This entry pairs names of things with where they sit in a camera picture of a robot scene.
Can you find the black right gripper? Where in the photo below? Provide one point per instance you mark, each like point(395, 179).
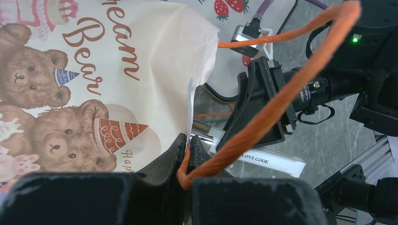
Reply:
point(365, 64)

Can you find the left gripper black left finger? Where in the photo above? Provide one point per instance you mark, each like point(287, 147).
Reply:
point(150, 196)

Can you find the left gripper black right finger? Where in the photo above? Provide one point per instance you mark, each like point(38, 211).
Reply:
point(253, 201)

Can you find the metal tongs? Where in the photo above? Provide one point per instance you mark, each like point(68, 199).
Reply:
point(264, 157)

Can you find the white paper bag orange handles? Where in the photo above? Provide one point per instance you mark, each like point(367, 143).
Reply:
point(98, 85)

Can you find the strawberry pattern tray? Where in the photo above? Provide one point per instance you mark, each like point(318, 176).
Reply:
point(240, 20)

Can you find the aluminium frame rail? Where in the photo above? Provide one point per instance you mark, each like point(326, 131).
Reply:
point(378, 156)

